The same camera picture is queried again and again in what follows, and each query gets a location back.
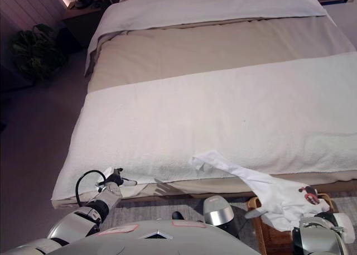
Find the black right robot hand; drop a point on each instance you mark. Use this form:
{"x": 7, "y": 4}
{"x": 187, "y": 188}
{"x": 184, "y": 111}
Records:
{"x": 344, "y": 225}

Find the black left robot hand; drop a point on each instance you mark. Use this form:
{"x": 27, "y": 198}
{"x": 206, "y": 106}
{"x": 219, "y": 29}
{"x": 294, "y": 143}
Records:
{"x": 114, "y": 178}

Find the white printed garment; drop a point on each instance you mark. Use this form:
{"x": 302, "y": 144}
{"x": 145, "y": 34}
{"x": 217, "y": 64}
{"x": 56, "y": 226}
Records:
{"x": 267, "y": 188}

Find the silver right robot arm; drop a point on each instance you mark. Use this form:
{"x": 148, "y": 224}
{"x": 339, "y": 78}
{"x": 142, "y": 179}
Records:
{"x": 315, "y": 238}

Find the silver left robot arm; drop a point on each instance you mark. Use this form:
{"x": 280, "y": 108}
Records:
{"x": 81, "y": 218}

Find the brown wicker basket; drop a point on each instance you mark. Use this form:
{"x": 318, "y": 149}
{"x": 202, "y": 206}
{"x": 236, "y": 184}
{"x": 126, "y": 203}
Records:
{"x": 272, "y": 238}

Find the grey striped rug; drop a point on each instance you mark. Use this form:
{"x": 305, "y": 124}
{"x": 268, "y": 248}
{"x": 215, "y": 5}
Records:
{"x": 156, "y": 207}

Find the handwritten white red-edged label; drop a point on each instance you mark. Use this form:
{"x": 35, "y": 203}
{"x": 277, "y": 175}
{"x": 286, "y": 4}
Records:
{"x": 118, "y": 229}

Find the silver robot torso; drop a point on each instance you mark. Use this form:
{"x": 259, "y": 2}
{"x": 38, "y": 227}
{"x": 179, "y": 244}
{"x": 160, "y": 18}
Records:
{"x": 167, "y": 242}

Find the blank white red-edged label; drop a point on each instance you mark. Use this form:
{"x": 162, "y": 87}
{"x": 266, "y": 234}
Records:
{"x": 187, "y": 223}

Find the white terry blanket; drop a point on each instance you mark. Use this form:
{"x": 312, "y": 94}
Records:
{"x": 195, "y": 126}

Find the silver right robot leg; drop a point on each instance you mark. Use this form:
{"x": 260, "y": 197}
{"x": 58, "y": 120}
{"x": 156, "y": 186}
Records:
{"x": 217, "y": 210}

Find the dark green potted plant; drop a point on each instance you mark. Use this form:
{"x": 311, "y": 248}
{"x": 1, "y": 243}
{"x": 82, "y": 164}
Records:
{"x": 36, "y": 54}

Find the dark wooden nightstand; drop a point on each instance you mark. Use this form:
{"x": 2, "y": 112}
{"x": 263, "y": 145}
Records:
{"x": 78, "y": 26}

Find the folded white duvet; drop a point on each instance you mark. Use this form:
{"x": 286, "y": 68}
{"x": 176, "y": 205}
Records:
{"x": 195, "y": 6}

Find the low beige bed frame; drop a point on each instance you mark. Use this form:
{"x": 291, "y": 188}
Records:
{"x": 178, "y": 190}

